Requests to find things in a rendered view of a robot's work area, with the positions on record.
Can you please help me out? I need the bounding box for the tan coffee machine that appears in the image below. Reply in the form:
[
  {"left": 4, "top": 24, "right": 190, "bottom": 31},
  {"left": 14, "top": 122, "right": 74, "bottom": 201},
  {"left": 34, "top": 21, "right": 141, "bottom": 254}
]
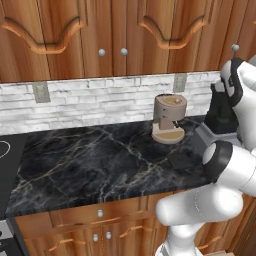
[{"left": 151, "top": 93, "right": 189, "bottom": 145}]

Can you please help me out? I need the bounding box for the wooden drawer front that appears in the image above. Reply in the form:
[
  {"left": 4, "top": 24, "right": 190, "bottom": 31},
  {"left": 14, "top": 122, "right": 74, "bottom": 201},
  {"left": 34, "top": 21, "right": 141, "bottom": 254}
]
[{"left": 49, "top": 195, "right": 150, "bottom": 230}]

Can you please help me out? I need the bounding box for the wooden base cupboard door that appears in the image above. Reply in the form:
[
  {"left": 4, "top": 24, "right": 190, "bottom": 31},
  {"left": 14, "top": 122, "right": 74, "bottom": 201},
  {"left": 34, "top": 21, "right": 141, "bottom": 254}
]
[
  {"left": 101, "top": 219, "right": 169, "bottom": 256},
  {"left": 22, "top": 227, "right": 104, "bottom": 256},
  {"left": 194, "top": 194, "right": 256, "bottom": 256}
]

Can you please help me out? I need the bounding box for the black hob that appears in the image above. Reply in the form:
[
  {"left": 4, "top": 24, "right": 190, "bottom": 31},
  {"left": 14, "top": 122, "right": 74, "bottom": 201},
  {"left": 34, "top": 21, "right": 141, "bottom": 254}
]
[{"left": 0, "top": 132, "right": 30, "bottom": 221}]

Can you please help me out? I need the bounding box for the steel oven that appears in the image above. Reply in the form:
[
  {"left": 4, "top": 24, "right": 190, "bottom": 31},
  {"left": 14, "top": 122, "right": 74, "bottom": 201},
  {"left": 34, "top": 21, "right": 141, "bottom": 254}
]
[{"left": 0, "top": 218, "right": 22, "bottom": 256}]

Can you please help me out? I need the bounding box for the grey wall socket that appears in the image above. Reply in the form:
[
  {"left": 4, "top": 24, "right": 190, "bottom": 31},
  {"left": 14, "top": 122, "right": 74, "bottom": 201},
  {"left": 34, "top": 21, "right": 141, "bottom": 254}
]
[
  {"left": 173, "top": 73, "right": 188, "bottom": 94},
  {"left": 32, "top": 82, "right": 51, "bottom": 104}
]

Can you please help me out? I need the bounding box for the wooden wall cupboard door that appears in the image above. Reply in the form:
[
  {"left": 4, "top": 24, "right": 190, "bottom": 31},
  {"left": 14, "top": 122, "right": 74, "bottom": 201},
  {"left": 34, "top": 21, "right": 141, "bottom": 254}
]
[
  {"left": 111, "top": 0, "right": 224, "bottom": 77},
  {"left": 0, "top": 0, "right": 113, "bottom": 84},
  {"left": 218, "top": 0, "right": 256, "bottom": 69}
]

